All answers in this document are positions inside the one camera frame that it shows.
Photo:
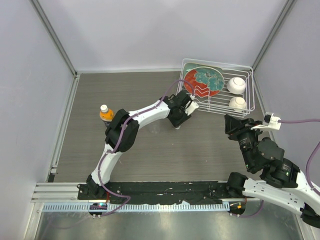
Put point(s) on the aluminium frame rail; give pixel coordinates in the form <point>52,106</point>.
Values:
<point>51,192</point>

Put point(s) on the orange juice bottle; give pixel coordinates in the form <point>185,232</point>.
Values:
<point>107,117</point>

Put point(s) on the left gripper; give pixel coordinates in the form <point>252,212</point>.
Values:
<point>176,123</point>

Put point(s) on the white wire dish rack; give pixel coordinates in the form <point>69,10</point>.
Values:
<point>219,103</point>

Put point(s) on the clear empty plastic bottle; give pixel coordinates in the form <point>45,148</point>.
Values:
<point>154,128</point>

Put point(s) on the white bowl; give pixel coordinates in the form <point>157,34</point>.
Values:
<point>238,104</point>
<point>236,86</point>

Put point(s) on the upper white bowl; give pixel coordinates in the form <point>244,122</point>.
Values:
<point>236,86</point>

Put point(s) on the lower white bowl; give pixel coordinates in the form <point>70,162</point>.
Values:
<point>238,104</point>

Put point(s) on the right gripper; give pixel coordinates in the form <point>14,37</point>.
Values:
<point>234,126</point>

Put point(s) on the red and teal plate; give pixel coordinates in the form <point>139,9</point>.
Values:
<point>203,80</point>

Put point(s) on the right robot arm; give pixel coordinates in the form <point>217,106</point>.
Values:
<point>283,183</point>

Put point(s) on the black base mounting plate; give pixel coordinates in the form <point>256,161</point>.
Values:
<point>169,193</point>

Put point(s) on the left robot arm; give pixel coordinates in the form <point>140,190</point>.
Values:
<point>121,133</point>

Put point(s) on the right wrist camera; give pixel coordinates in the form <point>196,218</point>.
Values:
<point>270,122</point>

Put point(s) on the slotted cable duct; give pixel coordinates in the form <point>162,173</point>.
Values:
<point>95,207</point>

